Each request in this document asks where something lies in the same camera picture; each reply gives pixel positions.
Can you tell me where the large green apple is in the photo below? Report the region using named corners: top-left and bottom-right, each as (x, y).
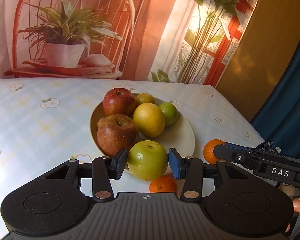
top-left (127, 140), bottom-right (169, 181)

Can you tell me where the red apple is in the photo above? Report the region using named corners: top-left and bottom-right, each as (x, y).
top-left (97, 113), bottom-right (138, 157)
top-left (103, 88), bottom-right (136, 117)

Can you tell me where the blue curtain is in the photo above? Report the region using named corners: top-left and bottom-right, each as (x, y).
top-left (250, 17), bottom-right (300, 159)

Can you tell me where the printed room backdrop cloth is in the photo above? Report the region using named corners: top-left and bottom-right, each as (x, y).
top-left (0, 0), bottom-right (264, 85)

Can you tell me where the floral checked tablecloth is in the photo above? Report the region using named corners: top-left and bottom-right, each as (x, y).
top-left (0, 77), bottom-right (267, 238)

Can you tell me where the yellow lemon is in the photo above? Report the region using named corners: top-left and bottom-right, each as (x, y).
top-left (132, 102), bottom-right (166, 137)

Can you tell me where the wooden cabinet panel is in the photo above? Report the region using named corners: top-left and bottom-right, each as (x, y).
top-left (215, 0), bottom-right (300, 123)

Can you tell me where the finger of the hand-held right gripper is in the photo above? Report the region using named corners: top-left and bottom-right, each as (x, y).
top-left (213, 144), bottom-right (267, 172)
top-left (223, 142), bottom-right (257, 152)

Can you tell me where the orange tangerine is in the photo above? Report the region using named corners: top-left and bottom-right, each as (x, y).
top-left (149, 175), bottom-right (178, 193)
top-left (203, 139), bottom-right (226, 164)

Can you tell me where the yellow-green apple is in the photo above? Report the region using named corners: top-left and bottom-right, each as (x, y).
top-left (135, 93), bottom-right (156, 106)

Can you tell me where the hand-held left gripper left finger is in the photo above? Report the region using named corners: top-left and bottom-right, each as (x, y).
top-left (44, 147), bottom-right (128, 203)

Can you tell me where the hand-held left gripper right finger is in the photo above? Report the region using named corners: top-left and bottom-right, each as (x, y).
top-left (168, 148), bottom-right (253, 202)

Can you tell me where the cream round plate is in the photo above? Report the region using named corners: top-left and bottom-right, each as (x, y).
top-left (89, 93), bottom-right (195, 178)

